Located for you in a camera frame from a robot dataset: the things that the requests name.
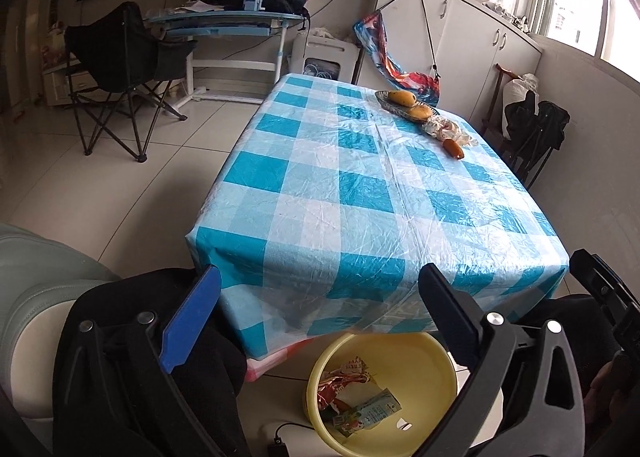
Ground yellow plastic basin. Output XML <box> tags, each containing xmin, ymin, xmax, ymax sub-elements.
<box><xmin>306</xmin><ymin>332</ymin><xmax>506</xmax><ymax>457</ymax></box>

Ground white plastic storage stool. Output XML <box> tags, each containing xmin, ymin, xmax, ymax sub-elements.
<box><xmin>291</xmin><ymin>32</ymin><xmax>364</xmax><ymax>86</ymax></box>

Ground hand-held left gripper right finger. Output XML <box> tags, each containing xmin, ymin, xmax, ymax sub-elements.
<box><xmin>412</xmin><ymin>263</ymin><xmax>587</xmax><ymax>457</ymax></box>

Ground white cabinet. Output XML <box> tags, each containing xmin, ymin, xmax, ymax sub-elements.
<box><xmin>372</xmin><ymin>0</ymin><xmax>544</xmax><ymax>138</ymax></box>

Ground blue white checkered tablecloth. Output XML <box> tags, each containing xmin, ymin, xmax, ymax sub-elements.
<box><xmin>185</xmin><ymin>73</ymin><xmax>571</xmax><ymax>360</ymax></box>

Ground black folding camping chair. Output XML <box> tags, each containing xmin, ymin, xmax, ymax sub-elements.
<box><xmin>64</xmin><ymin>1</ymin><xmax>199</xmax><ymax>164</ymax></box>

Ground black power adapter with cable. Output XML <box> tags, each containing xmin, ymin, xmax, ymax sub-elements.
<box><xmin>267</xmin><ymin>422</ymin><xmax>322</xmax><ymax>457</ymax></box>

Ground loose papers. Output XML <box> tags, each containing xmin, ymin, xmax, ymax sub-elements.
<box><xmin>147</xmin><ymin>0</ymin><xmax>237</xmax><ymax>18</ymax></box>

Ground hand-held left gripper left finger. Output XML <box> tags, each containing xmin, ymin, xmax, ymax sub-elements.
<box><xmin>52</xmin><ymin>263</ymin><xmax>226</xmax><ymax>457</ymax></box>

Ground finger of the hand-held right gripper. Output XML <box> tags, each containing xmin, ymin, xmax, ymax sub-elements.
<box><xmin>569</xmin><ymin>248</ymin><xmax>640</xmax><ymax>344</ymax></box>

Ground printed milk carton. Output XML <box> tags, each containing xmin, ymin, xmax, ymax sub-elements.
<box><xmin>332</xmin><ymin>389</ymin><xmax>402</xmax><ymax>439</ymax></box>

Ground window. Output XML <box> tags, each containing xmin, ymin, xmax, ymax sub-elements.
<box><xmin>492</xmin><ymin>0</ymin><xmax>640</xmax><ymax>84</ymax></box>

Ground person's left leg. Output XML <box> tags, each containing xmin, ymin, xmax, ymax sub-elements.
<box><xmin>52</xmin><ymin>267</ymin><xmax>252</xmax><ymax>457</ymax></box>

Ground white television stand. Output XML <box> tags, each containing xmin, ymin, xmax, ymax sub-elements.
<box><xmin>42</xmin><ymin>62</ymin><xmax>109</xmax><ymax>109</ymax></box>

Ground person's right hand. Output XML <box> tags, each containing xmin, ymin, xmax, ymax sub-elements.
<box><xmin>585</xmin><ymin>361</ymin><xmax>632</xmax><ymax>421</ymax></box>

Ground blue study desk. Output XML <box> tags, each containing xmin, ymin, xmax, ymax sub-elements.
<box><xmin>145</xmin><ymin>7</ymin><xmax>309</xmax><ymax>104</ymax></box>

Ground dark wire fruit tray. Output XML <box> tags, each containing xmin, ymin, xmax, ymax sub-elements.
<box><xmin>375</xmin><ymin>90</ymin><xmax>442</xmax><ymax>121</ymax></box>

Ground crumpled printed plastic bag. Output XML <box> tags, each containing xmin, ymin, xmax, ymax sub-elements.
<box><xmin>422</xmin><ymin>118</ymin><xmax>479</xmax><ymax>147</ymax></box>

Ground light green sofa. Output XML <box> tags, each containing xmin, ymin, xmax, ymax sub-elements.
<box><xmin>0</xmin><ymin>222</ymin><xmax>124</xmax><ymax>424</ymax></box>

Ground colourful bag with black strap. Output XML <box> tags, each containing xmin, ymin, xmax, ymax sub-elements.
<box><xmin>352</xmin><ymin>0</ymin><xmax>444</xmax><ymax>106</ymax></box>

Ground dark wooden chair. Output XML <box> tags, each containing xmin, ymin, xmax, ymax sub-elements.
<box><xmin>482</xmin><ymin>62</ymin><xmax>541</xmax><ymax>179</ymax></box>

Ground white stuffed bag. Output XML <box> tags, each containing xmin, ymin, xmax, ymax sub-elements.
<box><xmin>502</xmin><ymin>73</ymin><xmax>541</xmax><ymax>136</ymax></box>

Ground red snack bag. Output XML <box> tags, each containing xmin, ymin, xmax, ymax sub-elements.
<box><xmin>317</xmin><ymin>369</ymin><xmax>362</xmax><ymax>414</ymax></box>

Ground pink checkered undercloth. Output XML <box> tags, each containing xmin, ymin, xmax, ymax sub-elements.
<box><xmin>245</xmin><ymin>334</ymin><xmax>321</xmax><ymax>383</ymax></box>

